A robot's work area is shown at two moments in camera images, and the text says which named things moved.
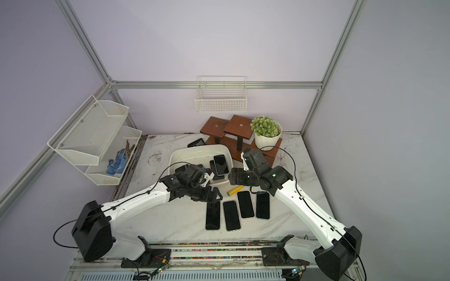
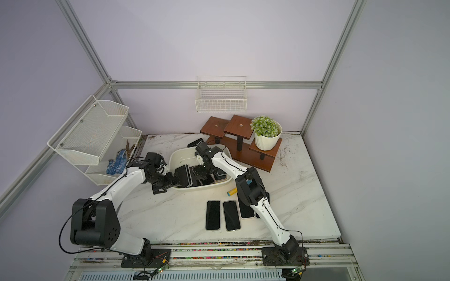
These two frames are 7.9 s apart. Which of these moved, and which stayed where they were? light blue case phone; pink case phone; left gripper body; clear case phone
Moved: left gripper body
Stayed: clear case phone; light blue case phone; pink case phone
